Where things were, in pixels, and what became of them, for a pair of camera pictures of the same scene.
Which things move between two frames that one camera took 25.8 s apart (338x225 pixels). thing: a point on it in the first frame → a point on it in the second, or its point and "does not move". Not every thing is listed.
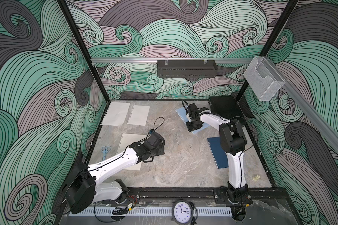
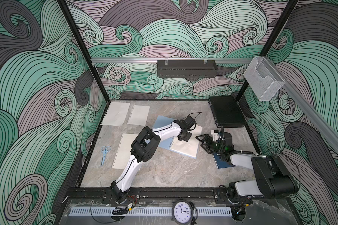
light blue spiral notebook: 182,112 → 189,148
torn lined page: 139,115 does not move
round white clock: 182,212 does not move
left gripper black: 160,149 → 188,138
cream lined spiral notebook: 126,140 does not move
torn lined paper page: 116,114 does not move
